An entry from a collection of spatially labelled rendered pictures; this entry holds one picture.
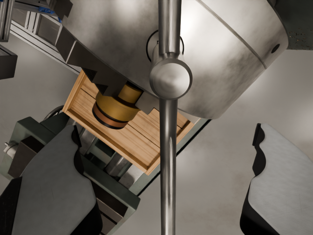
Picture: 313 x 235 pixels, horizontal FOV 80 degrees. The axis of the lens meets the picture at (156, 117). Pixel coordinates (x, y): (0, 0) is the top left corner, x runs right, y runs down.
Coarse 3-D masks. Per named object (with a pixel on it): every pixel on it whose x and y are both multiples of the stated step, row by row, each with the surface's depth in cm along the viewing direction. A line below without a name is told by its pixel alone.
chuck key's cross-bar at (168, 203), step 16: (160, 0) 9; (176, 0) 9; (160, 16) 10; (176, 16) 9; (160, 32) 10; (176, 32) 10; (160, 48) 10; (176, 48) 10; (160, 112) 12; (176, 112) 12; (160, 128) 13; (176, 128) 13; (160, 144) 14; (176, 144) 14; (160, 160) 14; (160, 176) 14
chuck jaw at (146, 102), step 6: (144, 96) 33; (150, 96) 33; (138, 102) 34; (144, 102) 33; (150, 102) 33; (156, 102) 33; (144, 108) 34; (150, 108) 34; (156, 108) 33; (186, 114) 32; (192, 120) 32
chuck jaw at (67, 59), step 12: (60, 0) 20; (60, 12) 20; (60, 36) 23; (72, 36) 22; (60, 48) 23; (72, 48) 22; (84, 48) 22; (72, 60) 23; (84, 60) 23; (96, 60) 25; (84, 72) 28; (96, 72) 26; (108, 72) 27; (96, 84) 31; (108, 84) 29; (120, 84) 31; (108, 96) 31
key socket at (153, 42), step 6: (156, 30) 17; (150, 36) 16; (156, 36) 16; (150, 42) 17; (156, 42) 17; (180, 42) 17; (150, 48) 17; (180, 48) 17; (150, 54) 17; (150, 60) 18
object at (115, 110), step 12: (132, 84) 37; (96, 96) 35; (120, 96) 33; (132, 96) 33; (96, 108) 35; (108, 108) 33; (120, 108) 33; (132, 108) 33; (108, 120) 34; (120, 120) 35
